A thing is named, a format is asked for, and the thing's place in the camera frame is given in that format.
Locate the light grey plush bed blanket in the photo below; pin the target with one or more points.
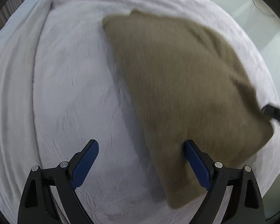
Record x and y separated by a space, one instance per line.
79 94

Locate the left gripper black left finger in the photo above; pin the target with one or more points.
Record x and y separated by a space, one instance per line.
37 204

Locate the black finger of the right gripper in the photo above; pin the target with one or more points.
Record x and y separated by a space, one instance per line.
272 112

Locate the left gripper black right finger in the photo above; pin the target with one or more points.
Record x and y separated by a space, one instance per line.
245 203

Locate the light grey bed sheet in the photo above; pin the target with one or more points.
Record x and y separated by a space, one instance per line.
18 144

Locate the olive brown knit sweater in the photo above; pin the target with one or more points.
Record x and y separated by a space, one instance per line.
186 83

